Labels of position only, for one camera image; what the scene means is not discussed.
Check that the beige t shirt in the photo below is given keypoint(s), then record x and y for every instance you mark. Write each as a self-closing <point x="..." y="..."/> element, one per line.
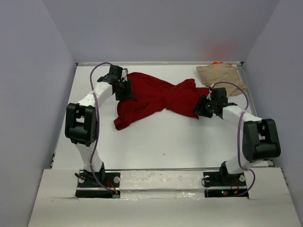
<point x="223" y="73"/>

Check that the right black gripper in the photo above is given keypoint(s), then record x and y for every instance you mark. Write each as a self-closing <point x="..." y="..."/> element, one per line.
<point x="200" y="104"/>

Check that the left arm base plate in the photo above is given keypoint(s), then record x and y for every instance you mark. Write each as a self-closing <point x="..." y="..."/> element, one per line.
<point x="87" y="187"/>

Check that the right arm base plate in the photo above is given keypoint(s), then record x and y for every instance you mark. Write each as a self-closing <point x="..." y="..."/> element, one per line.
<point x="217" y="187"/>

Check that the red t shirt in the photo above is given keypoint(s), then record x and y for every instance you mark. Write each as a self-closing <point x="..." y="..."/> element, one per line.
<point x="151" y="95"/>

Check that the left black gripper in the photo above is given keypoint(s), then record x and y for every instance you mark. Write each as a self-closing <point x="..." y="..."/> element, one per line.
<point x="127" y="95"/>

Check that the orange t shirt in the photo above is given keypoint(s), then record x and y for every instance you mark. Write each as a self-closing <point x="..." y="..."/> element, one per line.
<point x="217" y="62"/>

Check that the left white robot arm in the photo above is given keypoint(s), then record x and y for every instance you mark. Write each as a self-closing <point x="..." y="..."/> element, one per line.
<point x="82" y="118"/>

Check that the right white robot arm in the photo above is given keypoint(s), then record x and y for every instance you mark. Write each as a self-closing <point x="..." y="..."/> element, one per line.
<point x="257" y="138"/>

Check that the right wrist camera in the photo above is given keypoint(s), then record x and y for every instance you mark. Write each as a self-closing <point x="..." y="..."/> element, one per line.
<point x="210" y="91"/>

